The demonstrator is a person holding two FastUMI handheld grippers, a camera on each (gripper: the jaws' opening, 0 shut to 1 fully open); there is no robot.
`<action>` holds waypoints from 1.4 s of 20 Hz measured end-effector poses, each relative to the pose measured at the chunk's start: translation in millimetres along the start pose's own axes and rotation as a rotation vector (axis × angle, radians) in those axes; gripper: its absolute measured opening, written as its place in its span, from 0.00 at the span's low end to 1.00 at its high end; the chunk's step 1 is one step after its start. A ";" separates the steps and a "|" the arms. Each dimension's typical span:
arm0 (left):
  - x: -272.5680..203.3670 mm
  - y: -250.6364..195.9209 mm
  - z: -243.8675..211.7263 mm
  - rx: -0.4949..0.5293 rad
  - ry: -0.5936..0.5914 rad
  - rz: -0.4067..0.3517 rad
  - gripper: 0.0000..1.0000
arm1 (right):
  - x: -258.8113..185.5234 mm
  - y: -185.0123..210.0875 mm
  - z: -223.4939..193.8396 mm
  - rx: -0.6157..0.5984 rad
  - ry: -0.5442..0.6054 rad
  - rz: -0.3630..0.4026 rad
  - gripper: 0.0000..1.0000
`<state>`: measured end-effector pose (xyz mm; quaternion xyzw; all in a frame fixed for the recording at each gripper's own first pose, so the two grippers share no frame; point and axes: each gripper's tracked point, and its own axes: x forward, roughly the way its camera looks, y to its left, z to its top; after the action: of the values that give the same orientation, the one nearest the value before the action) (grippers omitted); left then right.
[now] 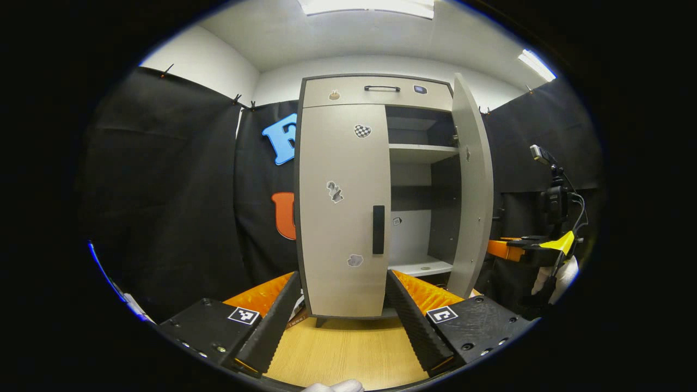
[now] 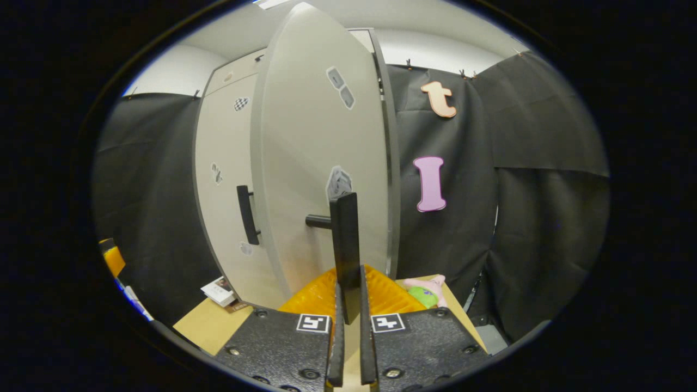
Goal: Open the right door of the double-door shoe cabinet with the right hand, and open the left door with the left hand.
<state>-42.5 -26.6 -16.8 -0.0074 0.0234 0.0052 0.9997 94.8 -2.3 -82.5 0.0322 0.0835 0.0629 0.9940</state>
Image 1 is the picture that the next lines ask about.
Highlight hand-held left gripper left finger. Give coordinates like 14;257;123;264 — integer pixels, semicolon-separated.
158;271;303;379

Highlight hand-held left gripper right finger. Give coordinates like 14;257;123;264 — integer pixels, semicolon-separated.
384;269;539;377

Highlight beige shoe cabinet door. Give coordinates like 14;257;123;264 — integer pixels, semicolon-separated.
298;103;392;319
447;72;495;299

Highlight beige double-door shoe cabinet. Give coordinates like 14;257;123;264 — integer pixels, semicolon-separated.
293;72;462;327

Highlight printed paper sheet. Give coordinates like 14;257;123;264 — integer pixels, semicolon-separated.
288;297;308;327

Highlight narrow ceiling light strip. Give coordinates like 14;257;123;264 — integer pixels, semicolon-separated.
517;49;557;82

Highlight black backdrop cloth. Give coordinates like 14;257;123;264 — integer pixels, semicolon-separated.
76;65;605;327

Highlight long ceiling light panel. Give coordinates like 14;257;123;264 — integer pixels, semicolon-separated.
298;0;435;20

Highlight beige cabinet drawer black handle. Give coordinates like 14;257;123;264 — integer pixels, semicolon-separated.
302;76;454;112

